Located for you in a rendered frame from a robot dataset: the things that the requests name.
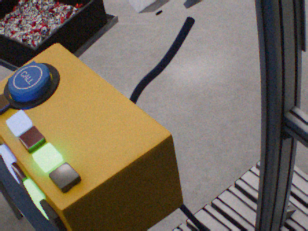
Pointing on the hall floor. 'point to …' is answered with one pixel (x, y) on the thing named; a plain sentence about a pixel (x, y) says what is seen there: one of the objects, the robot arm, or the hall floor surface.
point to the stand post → (277, 105)
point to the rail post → (10, 203)
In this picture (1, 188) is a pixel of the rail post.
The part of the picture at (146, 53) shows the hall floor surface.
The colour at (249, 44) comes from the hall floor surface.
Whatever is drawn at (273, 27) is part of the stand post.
